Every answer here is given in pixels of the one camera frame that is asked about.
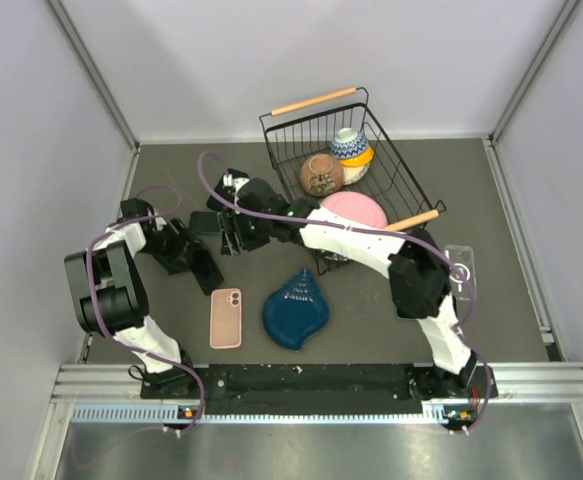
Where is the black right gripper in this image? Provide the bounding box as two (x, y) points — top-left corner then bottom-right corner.
(219, 207), (272, 259)

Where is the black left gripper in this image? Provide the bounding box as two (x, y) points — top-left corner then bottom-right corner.
(139, 216), (207, 274)

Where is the teal-edged phone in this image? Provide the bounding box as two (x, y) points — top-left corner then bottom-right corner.
(188, 211), (221, 236)

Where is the pink phone case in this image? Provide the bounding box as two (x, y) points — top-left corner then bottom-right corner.
(209, 288), (242, 350)

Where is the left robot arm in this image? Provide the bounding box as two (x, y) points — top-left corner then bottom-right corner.
(64, 198), (223, 399)

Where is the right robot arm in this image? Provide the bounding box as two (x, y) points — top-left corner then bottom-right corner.
(207, 173), (478, 396)

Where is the clear phone case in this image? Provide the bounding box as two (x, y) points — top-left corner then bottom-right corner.
(443, 245), (476, 302)

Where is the brown ceramic bowl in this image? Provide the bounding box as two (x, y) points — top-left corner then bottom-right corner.
(300, 153), (344, 197)

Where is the blue shell-shaped dish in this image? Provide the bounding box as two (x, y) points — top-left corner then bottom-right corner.
(262, 268), (331, 351)

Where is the pink plate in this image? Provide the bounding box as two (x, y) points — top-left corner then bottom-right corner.
(320, 191), (388, 229)

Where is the blue white patterned bowl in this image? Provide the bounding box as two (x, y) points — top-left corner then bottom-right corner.
(330, 127), (369, 160)

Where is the yellow bowl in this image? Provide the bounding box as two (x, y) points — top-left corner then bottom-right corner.
(340, 146), (375, 168)

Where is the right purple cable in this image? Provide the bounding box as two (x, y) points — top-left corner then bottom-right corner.
(197, 151), (495, 435)

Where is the purple cable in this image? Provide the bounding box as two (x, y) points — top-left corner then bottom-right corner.
(84, 184), (207, 436)
(197, 151), (495, 435)

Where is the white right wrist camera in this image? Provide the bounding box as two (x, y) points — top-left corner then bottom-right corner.
(222, 171), (250, 192)

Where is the black wire basket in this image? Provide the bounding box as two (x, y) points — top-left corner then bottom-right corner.
(258, 87), (448, 276)

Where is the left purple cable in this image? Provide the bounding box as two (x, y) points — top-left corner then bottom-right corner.
(84, 184), (207, 436)

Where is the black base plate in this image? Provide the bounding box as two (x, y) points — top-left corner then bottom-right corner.
(140, 363), (497, 401)

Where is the far wooden basket handle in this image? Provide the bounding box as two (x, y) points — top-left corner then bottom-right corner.
(270, 87), (357, 117)

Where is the slotted cable duct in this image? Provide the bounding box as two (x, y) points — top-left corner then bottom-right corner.
(71, 404), (470, 426)

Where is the aluminium front rail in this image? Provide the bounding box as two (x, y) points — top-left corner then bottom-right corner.
(50, 360), (583, 404)

